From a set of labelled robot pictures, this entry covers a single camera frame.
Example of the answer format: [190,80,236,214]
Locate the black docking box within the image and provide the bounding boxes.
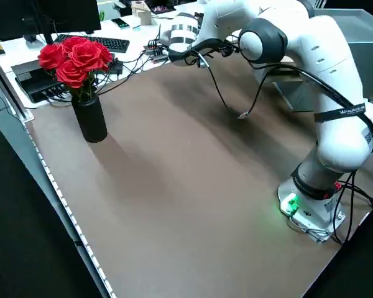
[14,68,74,103]

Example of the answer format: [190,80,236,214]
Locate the grey drawer cabinet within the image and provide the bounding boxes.
[253,8,373,113]

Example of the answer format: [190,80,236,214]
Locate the black keyboard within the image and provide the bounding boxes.
[53,33,131,53]

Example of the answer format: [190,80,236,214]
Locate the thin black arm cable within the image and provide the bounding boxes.
[186,49,231,109]

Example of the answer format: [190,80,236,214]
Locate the grey flat box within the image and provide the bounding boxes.
[11,59,49,76]

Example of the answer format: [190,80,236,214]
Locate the red rose bouquet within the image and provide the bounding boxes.
[38,36,114,102]

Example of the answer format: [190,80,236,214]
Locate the grey usb hub with plugs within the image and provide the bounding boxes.
[144,40,170,65]

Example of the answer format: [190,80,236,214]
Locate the black cylindrical vase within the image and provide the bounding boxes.
[71,95,108,143]

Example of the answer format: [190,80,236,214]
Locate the black arm foot cable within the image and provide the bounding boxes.
[329,170,373,248]

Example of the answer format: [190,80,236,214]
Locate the black computer monitor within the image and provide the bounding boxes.
[0,0,103,44]

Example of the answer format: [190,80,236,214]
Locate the light wooden box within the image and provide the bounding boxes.
[131,0,152,25]

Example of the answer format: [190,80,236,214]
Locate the black cable with silver connector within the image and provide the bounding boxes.
[237,43,373,150]

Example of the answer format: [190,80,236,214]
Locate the wooden drawer with grey front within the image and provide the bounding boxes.
[253,58,304,87]

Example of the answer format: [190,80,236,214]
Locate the aluminium frame bar with foot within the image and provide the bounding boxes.
[0,46,35,122]

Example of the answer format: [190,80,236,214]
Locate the black smartphone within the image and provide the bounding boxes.
[111,17,131,29]

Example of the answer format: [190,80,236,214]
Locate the small black box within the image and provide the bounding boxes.
[107,58,124,75]

